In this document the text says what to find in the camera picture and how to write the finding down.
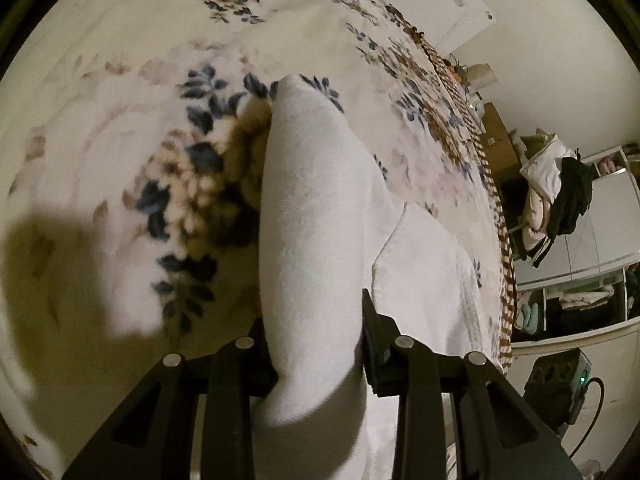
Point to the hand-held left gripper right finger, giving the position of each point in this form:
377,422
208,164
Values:
375,355

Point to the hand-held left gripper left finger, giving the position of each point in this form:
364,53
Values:
250,360

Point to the white pants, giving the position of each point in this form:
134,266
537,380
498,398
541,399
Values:
320,210

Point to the brown checked bed sheet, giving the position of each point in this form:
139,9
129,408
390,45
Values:
502,240

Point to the white wardrobe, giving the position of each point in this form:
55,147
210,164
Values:
600,240

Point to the black garment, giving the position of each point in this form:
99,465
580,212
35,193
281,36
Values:
575,195

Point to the white garment pile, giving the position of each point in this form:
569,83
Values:
542,175

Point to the large brown cardboard box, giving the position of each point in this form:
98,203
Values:
497,135

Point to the beige bedside lamp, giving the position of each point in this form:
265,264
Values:
482,77

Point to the floral bed blanket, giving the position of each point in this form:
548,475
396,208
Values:
125,85

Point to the white bed headboard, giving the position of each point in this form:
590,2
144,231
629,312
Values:
450,5

